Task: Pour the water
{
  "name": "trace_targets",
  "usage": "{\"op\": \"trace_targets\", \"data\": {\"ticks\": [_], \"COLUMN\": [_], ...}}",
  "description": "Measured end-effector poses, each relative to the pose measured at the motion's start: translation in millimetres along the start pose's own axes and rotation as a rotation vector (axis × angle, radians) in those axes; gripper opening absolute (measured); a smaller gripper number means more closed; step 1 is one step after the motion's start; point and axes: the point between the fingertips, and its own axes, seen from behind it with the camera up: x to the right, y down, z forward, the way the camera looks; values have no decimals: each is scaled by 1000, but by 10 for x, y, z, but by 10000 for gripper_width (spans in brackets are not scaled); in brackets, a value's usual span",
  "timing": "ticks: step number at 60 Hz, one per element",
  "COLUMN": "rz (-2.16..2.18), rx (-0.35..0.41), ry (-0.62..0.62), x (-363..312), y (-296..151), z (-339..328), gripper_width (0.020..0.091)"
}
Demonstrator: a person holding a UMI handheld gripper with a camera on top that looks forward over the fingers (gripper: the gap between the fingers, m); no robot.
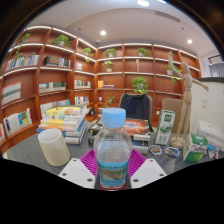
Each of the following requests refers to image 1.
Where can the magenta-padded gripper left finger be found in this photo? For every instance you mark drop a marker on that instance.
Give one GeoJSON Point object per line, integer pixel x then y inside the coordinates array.
{"type": "Point", "coordinates": [76, 173]}

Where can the stack of dark books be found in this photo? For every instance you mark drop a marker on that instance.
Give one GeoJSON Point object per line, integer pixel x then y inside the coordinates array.
{"type": "Point", "coordinates": [138, 128]}

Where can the white wall socket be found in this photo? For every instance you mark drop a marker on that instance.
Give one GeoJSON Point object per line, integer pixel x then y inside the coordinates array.
{"type": "Point", "coordinates": [204, 102]}

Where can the clear blue-capped water bottle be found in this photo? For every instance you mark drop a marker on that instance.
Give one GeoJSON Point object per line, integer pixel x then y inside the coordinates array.
{"type": "Point", "coordinates": [112, 156]}

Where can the ceiling lights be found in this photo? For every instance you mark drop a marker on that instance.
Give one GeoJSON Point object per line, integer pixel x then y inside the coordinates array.
{"type": "Point", "coordinates": [143, 2]}

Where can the wooden artist mannequin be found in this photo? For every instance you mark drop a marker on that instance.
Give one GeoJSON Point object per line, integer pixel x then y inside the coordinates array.
{"type": "Point", "coordinates": [186, 100]}

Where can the tall green-white carton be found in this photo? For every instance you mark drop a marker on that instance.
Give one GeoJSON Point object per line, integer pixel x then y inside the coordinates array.
{"type": "Point", "coordinates": [165, 128]}

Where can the small colourful sticker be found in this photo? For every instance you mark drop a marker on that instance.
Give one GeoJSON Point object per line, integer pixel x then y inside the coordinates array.
{"type": "Point", "coordinates": [172, 152]}
{"type": "Point", "coordinates": [213, 153]}
{"type": "Point", "coordinates": [155, 150]}

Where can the stack of white books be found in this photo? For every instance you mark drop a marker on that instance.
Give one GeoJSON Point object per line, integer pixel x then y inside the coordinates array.
{"type": "Point", "coordinates": [211, 131]}

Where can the ceiling air vent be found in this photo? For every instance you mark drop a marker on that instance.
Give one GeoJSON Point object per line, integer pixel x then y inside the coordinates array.
{"type": "Point", "coordinates": [169, 16]}

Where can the short green-white box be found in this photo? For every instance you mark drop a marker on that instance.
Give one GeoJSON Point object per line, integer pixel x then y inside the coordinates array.
{"type": "Point", "coordinates": [195, 148]}

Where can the black track light rail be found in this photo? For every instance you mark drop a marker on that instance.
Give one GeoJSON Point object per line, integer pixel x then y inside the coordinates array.
{"type": "Point", "coordinates": [216, 57]}

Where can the cream plastic cup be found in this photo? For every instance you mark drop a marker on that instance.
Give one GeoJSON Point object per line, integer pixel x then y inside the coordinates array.
{"type": "Point", "coordinates": [54, 148]}

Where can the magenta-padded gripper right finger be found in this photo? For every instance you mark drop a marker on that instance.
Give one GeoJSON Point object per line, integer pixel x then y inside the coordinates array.
{"type": "Point", "coordinates": [147, 172]}

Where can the grey curtain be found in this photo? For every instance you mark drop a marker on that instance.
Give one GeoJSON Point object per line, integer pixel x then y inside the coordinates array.
{"type": "Point", "coordinates": [217, 70]}

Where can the dark office chair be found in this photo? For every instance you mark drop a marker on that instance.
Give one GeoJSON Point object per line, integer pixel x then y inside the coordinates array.
{"type": "Point", "coordinates": [135, 106]}

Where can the tan chair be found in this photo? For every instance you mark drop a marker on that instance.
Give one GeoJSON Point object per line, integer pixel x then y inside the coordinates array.
{"type": "Point", "coordinates": [171, 105]}

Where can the stack of colourful books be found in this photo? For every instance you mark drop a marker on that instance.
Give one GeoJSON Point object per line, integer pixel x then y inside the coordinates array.
{"type": "Point", "coordinates": [63, 121]}

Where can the wooden shelf unit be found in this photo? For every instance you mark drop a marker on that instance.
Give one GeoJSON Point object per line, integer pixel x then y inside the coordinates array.
{"type": "Point", "coordinates": [56, 75]}

